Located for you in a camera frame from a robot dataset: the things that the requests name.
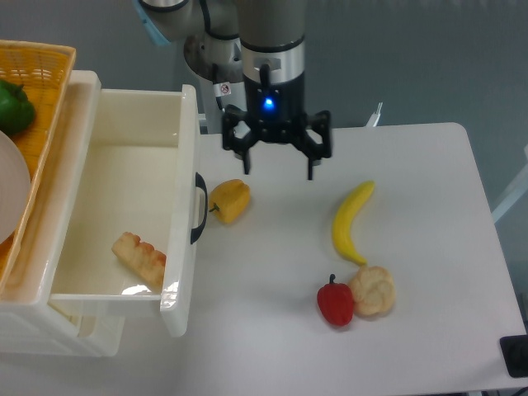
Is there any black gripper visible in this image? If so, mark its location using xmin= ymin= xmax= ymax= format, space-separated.
xmin=222 ymin=74 xmax=332 ymax=181

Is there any square bread piece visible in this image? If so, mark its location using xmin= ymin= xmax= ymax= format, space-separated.
xmin=111 ymin=232 xmax=167 ymax=290

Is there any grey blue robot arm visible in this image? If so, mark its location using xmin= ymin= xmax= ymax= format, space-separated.
xmin=134 ymin=1 xmax=332 ymax=172

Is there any upper white drawer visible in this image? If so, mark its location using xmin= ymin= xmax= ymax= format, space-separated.
xmin=50 ymin=85 xmax=200 ymax=337

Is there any round bread roll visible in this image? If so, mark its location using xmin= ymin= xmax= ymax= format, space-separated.
xmin=348 ymin=266 xmax=396 ymax=317

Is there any white drawer cabinet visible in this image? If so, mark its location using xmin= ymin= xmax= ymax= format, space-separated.
xmin=1 ymin=71 xmax=125 ymax=356

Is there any yellow bell pepper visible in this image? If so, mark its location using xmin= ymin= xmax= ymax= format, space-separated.
xmin=209 ymin=179 xmax=251 ymax=224

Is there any yellow banana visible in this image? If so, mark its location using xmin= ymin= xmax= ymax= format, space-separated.
xmin=332 ymin=181 xmax=375 ymax=266

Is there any red bell pepper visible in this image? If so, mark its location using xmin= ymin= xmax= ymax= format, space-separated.
xmin=317 ymin=274 xmax=354 ymax=327

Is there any orange woven basket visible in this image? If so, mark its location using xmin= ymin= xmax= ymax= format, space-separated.
xmin=1 ymin=40 xmax=76 ymax=288

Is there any green bell pepper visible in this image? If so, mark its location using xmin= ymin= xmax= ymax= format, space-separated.
xmin=1 ymin=79 xmax=35 ymax=136

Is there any white plate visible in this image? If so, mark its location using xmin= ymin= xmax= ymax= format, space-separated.
xmin=0 ymin=132 xmax=31 ymax=243

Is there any black device at edge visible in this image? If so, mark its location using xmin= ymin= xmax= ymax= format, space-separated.
xmin=499 ymin=335 xmax=528 ymax=378

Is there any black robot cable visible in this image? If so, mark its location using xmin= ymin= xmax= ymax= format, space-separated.
xmin=210 ymin=62 xmax=232 ymax=125

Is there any black drawer handle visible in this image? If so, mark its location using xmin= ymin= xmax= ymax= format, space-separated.
xmin=190 ymin=172 xmax=209 ymax=244

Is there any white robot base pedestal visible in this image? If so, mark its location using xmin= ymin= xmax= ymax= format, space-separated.
xmin=183 ymin=33 xmax=246 ymax=134

